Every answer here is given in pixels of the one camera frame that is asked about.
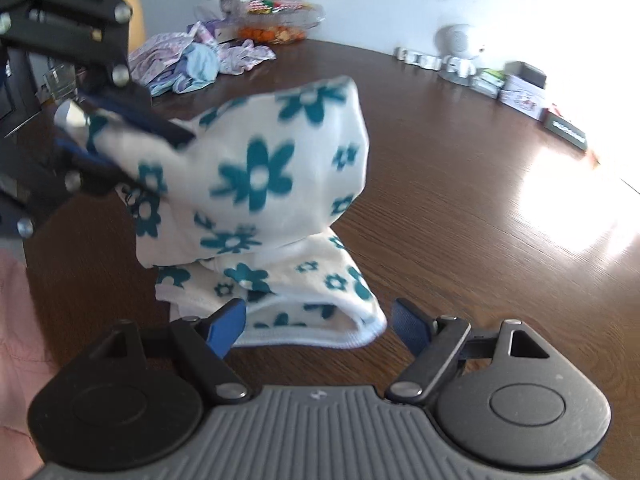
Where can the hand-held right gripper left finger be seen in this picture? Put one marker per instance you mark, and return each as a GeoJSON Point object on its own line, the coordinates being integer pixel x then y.
{"type": "Point", "coordinates": [226, 326]}

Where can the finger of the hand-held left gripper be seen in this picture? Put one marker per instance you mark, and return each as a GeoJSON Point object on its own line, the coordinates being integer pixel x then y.
{"type": "Point", "coordinates": [75, 160]}
{"type": "Point", "coordinates": [115, 105]}

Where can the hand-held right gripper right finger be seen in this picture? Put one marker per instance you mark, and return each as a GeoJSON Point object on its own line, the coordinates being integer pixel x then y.
{"type": "Point", "coordinates": [411, 327]}

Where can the white teal floral garment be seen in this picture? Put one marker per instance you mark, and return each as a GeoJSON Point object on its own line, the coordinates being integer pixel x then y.
{"type": "Point", "coordinates": [260, 185]}

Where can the pile of pastel clothes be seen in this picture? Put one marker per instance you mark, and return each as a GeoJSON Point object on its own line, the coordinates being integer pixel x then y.
{"type": "Point", "coordinates": [245, 55]}

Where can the light blue garment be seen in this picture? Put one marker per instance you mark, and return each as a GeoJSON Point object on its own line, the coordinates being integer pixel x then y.
{"type": "Point", "coordinates": [195, 67]}

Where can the dark cabinet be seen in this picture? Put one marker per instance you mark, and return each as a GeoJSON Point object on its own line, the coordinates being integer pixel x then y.
{"type": "Point", "coordinates": [17, 85]}

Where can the clear plastic snack container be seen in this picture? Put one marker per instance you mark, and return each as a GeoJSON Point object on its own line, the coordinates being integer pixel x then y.
{"type": "Point", "coordinates": [280, 20]}

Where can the person's pink clothing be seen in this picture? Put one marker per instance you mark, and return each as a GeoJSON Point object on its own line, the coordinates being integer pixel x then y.
{"type": "Point", "coordinates": [22, 350]}

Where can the green topped small box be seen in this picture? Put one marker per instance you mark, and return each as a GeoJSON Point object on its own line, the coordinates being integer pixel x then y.
{"type": "Point", "coordinates": [487, 82]}

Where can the row of small white figures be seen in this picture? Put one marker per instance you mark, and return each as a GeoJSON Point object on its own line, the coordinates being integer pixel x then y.
{"type": "Point", "coordinates": [417, 57]}

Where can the white round device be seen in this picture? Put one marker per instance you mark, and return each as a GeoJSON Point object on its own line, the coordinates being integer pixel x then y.
{"type": "Point", "coordinates": [460, 50]}

